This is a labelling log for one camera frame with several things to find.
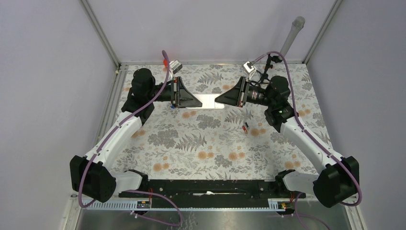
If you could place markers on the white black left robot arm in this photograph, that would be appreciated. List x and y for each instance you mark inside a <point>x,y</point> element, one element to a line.
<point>90,174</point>

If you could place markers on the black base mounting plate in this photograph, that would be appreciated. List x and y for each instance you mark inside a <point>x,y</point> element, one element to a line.
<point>214,189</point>

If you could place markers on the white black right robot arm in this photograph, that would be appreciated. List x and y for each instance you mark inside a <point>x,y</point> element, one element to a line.
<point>337,177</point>

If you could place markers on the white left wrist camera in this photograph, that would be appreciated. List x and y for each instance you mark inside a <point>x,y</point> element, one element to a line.
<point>175,66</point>

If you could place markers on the black mini tripod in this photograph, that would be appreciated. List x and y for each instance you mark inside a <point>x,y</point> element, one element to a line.
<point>263,76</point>

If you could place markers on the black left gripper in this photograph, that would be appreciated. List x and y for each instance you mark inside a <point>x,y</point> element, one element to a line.
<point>180,96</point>

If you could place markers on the floral patterned table mat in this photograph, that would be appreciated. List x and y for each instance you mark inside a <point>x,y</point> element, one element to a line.
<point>211,144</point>

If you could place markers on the white slotted cable duct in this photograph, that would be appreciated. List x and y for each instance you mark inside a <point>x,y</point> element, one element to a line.
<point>197,203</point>

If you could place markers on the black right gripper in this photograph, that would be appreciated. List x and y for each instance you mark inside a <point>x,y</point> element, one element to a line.
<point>237,96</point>

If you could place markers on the grey metal pole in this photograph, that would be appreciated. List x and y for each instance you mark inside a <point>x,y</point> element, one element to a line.
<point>297,26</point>

